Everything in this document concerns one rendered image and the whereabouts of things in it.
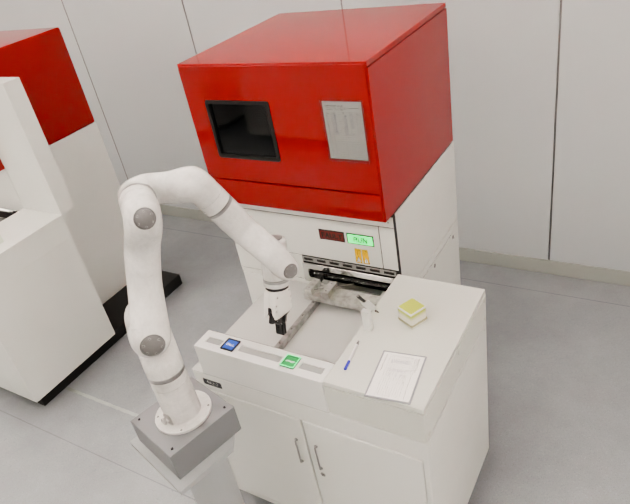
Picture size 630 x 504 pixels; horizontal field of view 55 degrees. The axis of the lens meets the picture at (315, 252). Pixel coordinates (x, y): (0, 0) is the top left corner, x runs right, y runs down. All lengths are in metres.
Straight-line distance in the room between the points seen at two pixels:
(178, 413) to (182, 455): 0.13
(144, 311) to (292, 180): 0.85
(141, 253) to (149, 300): 0.15
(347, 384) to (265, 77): 1.09
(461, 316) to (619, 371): 1.42
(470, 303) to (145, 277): 1.13
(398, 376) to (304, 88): 1.01
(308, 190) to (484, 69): 1.55
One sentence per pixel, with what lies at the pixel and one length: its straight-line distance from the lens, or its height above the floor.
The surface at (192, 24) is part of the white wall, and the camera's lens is 4.44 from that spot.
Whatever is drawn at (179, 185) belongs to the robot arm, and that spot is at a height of 1.70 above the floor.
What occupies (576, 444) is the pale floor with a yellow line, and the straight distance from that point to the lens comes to 3.07.
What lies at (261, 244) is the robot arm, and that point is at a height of 1.47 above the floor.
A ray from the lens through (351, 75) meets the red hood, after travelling 2.02.
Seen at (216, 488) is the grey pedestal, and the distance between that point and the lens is 2.27.
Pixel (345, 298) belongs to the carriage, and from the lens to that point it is 2.44.
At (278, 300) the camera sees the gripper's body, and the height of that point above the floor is 1.24.
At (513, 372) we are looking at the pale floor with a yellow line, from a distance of 3.35.
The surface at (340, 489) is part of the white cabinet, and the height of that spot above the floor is 0.39.
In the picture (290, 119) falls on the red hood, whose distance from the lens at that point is 2.21.
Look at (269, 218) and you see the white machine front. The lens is 2.58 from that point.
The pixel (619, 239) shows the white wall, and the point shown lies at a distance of 3.83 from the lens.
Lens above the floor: 2.35
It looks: 32 degrees down
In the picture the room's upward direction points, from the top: 11 degrees counter-clockwise
